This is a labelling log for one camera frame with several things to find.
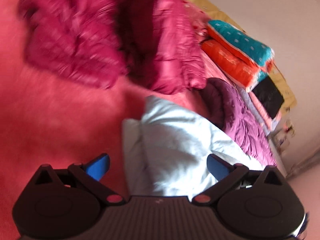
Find framed child photo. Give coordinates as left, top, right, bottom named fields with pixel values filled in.
left=273, top=125, right=293, bottom=152

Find purple down jacket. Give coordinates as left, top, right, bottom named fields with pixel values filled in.
left=199, top=77, right=277, bottom=166

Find teal orange folded quilt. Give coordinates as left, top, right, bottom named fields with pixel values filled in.
left=201, top=20, right=274, bottom=92

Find white bedside nightstand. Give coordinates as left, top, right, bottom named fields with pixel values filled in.
left=267, top=137, right=288, bottom=178

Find pink lavender folded blankets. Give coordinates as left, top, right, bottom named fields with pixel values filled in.
left=235, top=85, right=282, bottom=135

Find pink bed with blanket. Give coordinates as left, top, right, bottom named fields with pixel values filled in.
left=0, top=0, right=278, bottom=240

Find crimson red down jacket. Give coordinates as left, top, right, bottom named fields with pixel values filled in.
left=18, top=0, right=206, bottom=94

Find light blue down jacket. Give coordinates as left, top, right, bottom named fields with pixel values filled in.
left=122, top=96, right=265, bottom=199

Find black cushion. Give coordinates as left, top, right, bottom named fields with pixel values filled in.
left=252, top=76, right=284, bottom=119

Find pink folded quilt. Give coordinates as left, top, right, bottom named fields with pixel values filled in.
left=181, top=0, right=211, bottom=43

